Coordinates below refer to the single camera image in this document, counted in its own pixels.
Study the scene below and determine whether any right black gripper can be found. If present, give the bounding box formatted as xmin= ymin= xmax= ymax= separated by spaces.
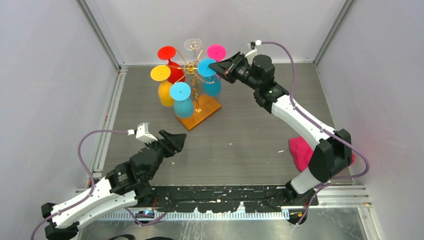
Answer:
xmin=208 ymin=52 xmax=260 ymax=92

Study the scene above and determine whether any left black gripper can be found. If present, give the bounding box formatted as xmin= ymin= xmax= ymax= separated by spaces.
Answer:
xmin=144 ymin=129 xmax=187 ymax=180

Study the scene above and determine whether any pink plastic wine glass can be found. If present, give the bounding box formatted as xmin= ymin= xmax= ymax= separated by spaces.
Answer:
xmin=200 ymin=44 xmax=227 ymax=83

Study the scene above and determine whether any blue wine glass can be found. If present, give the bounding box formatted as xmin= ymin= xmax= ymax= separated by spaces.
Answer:
xmin=169 ymin=82 xmax=195 ymax=119
xmin=197 ymin=58 xmax=222 ymax=97

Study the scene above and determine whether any clear wine glass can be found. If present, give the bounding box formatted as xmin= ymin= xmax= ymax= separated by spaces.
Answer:
xmin=184 ymin=37 xmax=204 ymax=66

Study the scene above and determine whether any red plastic wine glass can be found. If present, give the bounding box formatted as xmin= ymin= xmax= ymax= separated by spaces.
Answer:
xmin=157 ymin=45 xmax=186 ymax=84

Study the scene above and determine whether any yellow plastic wine glass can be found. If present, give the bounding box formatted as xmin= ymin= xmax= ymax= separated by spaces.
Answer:
xmin=150 ymin=65 xmax=174 ymax=107

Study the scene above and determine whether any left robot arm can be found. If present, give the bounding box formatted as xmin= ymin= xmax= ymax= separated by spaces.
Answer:
xmin=41 ymin=124 xmax=187 ymax=240

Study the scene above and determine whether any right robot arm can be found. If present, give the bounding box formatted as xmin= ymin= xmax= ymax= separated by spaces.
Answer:
xmin=206 ymin=52 xmax=353 ymax=205

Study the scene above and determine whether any pink crumpled cloth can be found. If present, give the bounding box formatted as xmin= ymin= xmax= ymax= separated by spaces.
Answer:
xmin=288 ymin=136 xmax=356 ymax=173

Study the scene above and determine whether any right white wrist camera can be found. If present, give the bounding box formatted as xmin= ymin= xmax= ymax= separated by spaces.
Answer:
xmin=245 ymin=40 xmax=262 ymax=65

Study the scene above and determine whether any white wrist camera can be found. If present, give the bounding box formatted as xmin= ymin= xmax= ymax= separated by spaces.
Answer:
xmin=245 ymin=40 xmax=262 ymax=65
xmin=127 ymin=122 xmax=158 ymax=144

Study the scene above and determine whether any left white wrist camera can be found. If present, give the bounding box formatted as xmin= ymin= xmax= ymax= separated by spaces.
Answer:
xmin=127 ymin=122 xmax=158 ymax=144

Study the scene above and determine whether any gold wire glass rack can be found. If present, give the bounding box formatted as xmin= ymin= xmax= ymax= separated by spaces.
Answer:
xmin=162 ymin=47 xmax=222 ymax=131

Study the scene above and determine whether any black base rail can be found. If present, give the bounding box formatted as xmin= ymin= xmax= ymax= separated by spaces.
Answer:
xmin=136 ymin=185 xmax=315 ymax=214

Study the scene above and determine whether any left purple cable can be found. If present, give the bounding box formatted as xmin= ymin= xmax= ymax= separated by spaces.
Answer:
xmin=30 ymin=129 xmax=167 ymax=240

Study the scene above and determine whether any purple cable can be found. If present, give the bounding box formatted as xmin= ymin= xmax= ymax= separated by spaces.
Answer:
xmin=259 ymin=41 xmax=371 ymax=226
xmin=30 ymin=129 xmax=167 ymax=240

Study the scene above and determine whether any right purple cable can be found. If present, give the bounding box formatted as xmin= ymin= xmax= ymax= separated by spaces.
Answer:
xmin=259 ymin=41 xmax=371 ymax=226

